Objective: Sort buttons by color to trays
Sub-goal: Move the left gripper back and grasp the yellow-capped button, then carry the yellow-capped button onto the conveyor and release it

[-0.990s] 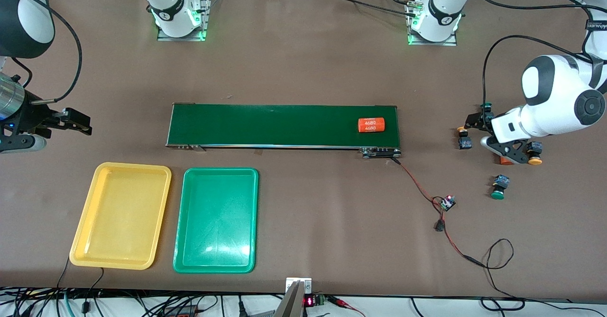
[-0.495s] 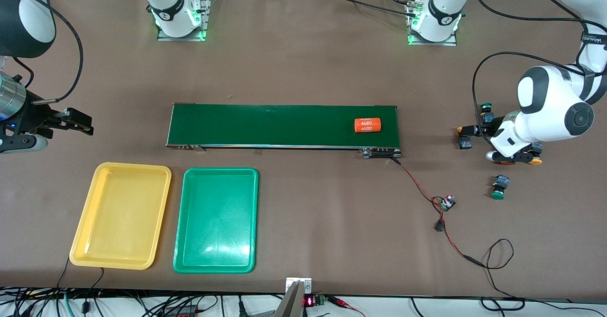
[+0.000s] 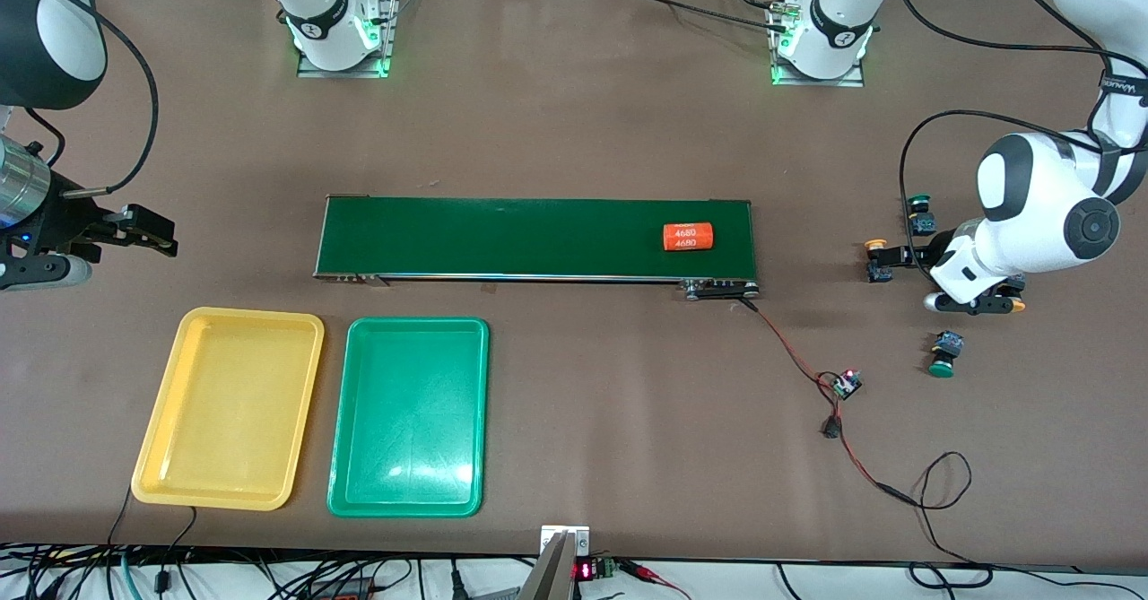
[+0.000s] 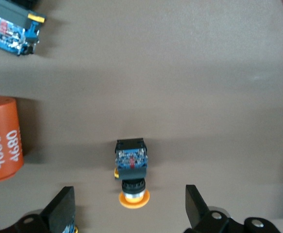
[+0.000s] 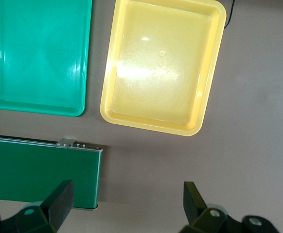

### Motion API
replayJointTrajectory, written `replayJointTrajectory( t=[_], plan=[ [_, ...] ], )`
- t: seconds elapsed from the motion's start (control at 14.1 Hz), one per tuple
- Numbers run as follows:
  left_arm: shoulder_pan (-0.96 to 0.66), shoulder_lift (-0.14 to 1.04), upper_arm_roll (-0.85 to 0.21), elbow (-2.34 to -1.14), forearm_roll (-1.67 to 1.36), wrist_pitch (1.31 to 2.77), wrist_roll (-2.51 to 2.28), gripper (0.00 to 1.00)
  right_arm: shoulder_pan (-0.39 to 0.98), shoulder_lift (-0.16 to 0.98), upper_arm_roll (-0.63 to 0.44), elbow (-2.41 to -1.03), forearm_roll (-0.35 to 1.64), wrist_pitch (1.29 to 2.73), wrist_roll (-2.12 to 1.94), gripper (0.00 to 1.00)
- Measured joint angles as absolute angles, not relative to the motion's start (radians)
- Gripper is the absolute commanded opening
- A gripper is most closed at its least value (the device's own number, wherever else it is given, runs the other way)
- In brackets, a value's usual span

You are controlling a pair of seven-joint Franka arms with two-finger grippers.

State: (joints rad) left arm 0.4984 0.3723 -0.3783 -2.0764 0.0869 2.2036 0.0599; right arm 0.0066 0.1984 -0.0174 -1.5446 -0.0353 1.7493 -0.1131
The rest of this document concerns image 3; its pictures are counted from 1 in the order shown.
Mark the green push button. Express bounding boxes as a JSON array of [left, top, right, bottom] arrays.
[[904, 193, 938, 236], [928, 331, 965, 379]]

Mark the orange 4680 battery cylinder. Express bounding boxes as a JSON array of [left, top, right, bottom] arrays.
[[662, 222, 715, 252]]

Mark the yellow plastic tray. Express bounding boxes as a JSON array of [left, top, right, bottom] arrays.
[[131, 307, 326, 512]]

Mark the green plastic tray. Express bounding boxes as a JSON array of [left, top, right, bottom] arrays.
[[326, 317, 491, 518]]

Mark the green conveyor belt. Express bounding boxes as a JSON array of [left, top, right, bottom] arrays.
[[312, 195, 761, 301]]

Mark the red clip lead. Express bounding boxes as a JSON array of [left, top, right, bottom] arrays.
[[619, 561, 691, 600]]

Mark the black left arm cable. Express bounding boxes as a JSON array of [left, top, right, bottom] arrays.
[[892, 0, 1148, 251]]

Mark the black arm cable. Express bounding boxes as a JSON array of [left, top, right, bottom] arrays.
[[892, 0, 1148, 251], [45, 0, 161, 197]]

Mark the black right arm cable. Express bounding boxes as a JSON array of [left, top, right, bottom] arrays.
[[45, 0, 161, 197]]

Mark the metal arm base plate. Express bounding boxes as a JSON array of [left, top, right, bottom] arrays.
[[769, 0, 866, 88], [296, 0, 402, 79]]

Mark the looped black cable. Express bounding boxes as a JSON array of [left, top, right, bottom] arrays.
[[897, 452, 995, 587]]

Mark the thin black cable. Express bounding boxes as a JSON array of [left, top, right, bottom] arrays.
[[157, 506, 198, 587], [108, 488, 134, 552]]

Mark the black power cable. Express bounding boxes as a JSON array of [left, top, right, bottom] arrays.
[[619, 0, 790, 36]]

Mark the silver mounting bracket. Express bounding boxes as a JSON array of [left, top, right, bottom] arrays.
[[540, 525, 591, 558]]

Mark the grey camera stand beam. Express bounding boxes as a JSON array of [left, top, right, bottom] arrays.
[[518, 533, 577, 600]]

